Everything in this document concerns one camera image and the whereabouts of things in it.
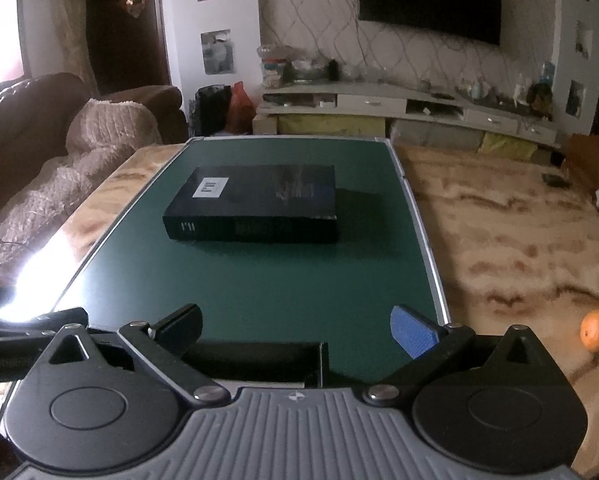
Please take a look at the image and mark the brown leather sofa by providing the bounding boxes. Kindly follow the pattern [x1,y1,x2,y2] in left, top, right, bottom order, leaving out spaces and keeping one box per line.
[0,72,187,221]

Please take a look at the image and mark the cluster of small ornaments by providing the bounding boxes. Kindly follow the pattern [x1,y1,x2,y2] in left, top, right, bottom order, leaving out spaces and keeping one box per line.
[419,60,555,111]

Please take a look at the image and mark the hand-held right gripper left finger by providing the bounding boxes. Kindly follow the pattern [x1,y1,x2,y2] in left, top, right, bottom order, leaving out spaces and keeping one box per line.
[34,304,230,406]

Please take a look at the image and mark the orange fruit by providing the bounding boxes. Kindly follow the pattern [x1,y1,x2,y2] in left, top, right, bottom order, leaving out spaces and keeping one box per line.
[579,310,599,352]

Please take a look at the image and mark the green board with silver frame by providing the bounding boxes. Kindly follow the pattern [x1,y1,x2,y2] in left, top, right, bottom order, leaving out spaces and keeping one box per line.
[0,135,453,426]

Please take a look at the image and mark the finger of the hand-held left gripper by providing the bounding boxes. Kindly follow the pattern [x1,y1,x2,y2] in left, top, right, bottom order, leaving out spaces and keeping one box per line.
[0,307,89,343]
[0,337,50,386]

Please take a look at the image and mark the long yellow cushion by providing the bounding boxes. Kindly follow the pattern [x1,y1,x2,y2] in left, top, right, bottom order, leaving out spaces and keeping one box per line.
[278,114,386,137]

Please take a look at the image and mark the grey wall picture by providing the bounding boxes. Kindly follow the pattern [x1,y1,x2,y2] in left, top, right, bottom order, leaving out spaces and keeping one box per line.
[200,29,235,75]

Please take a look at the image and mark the beige patterned curtain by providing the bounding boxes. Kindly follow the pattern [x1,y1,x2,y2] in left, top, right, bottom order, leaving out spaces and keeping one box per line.
[16,0,100,96]

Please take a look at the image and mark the short yellow cushion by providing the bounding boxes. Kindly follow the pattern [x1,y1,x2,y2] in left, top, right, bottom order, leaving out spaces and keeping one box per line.
[479,132,537,161]

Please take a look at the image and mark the black bin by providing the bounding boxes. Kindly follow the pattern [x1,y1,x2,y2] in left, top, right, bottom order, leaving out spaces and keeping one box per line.
[195,85,231,136]

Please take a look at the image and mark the red bag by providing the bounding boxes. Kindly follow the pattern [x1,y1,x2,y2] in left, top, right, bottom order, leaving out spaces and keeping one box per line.
[225,81,256,133]

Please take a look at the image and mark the cluster of jars and containers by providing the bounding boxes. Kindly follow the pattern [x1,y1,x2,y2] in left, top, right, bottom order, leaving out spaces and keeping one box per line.
[256,45,340,88]

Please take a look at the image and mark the brown chair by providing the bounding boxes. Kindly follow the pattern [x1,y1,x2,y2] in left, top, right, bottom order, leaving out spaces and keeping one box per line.
[562,134,599,196]

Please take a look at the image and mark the small framed wall picture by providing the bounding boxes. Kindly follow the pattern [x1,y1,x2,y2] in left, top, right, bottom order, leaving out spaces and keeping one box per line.
[565,80,586,118]
[574,20,594,58]

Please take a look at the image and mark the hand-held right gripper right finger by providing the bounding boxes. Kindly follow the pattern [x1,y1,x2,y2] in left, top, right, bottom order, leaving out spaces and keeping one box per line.
[362,304,563,406]

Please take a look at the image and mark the white television cabinet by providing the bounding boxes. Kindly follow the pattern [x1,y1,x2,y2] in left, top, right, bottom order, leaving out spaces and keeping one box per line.
[252,82,560,151]

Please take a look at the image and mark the brown sofa with blanket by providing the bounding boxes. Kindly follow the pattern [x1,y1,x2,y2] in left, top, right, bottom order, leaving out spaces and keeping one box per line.
[0,99,162,288]

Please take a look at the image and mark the dark wooden door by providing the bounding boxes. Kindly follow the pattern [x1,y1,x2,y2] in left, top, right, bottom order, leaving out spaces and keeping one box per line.
[84,0,172,96]

